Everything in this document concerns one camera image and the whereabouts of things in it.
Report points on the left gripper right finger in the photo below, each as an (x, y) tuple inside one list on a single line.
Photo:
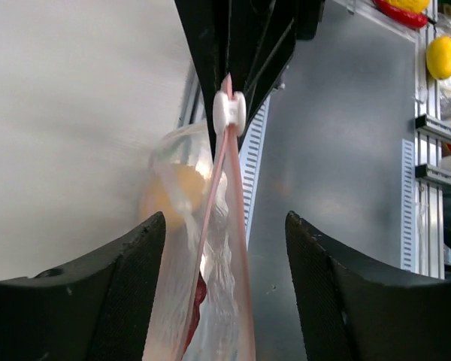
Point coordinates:
[(354, 307)]

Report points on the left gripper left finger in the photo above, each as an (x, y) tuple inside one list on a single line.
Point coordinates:
[(96, 307)]

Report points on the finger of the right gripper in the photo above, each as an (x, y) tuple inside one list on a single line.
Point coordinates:
[(261, 41), (206, 27)]

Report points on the clear zip top bag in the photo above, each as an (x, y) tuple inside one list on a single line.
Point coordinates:
[(212, 242)]

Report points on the background red chili pepper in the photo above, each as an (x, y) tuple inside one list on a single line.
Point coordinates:
[(404, 17)]

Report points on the background yellow corn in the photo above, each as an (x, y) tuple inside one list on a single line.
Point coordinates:
[(415, 6)]

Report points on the background yellow lemon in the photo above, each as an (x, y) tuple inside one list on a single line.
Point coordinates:
[(438, 58)]

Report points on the aluminium mounting rail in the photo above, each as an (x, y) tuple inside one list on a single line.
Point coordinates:
[(192, 106)]

